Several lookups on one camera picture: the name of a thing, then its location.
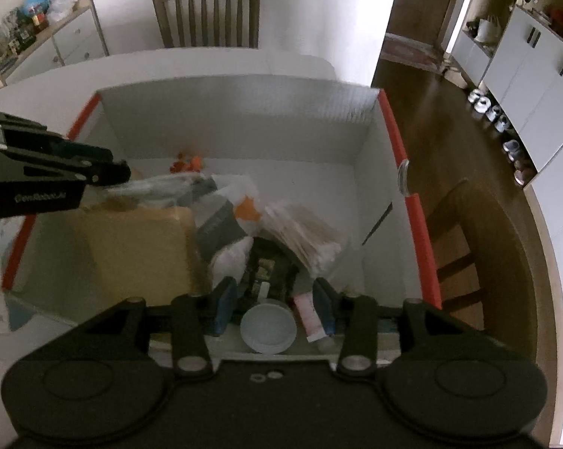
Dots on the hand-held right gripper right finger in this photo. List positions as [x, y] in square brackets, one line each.
[323, 308]

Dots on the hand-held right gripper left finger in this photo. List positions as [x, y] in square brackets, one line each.
[224, 308]

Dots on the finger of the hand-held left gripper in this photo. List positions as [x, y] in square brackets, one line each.
[75, 148]
[108, 172]

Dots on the pink tube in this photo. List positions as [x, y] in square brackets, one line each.
[307, 315]

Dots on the round white lid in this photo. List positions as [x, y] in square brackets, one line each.
[267, 327]

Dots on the clear plastic bag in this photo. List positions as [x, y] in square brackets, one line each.
[164, 187]

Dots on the black gadget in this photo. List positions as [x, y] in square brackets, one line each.
[272, 271]

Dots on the cotton swabs bag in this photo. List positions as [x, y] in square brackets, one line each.
[309, 238]

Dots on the white grey packet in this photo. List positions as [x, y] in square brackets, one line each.
[225, 229]

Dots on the tan rectangular packet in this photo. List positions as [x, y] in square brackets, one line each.
[136, 252]

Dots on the red cardboard box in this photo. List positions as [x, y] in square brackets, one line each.
[239, 121]

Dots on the red orange small toy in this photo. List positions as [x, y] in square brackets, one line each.
[188, 164]

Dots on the white drawer sideboard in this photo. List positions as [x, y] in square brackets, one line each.
[73, 42]

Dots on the small red jar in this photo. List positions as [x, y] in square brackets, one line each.
[38, 20]

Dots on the crumpled plastic bag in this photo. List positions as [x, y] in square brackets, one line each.
[61, 5]

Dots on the blue globe toy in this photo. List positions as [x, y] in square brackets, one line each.
[36, 2]

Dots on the row of shoes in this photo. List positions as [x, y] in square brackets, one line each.
[478, 98]

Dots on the beige slipper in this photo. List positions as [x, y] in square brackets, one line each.
[454, 72]

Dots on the patterned door rug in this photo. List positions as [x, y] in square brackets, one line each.
[410, 49]

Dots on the brown wooden door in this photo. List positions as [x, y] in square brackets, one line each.
[417, 0]

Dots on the white bag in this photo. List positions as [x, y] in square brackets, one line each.
[487, 30]

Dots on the grey wall cabinet unit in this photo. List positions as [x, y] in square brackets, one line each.
[534, 70]

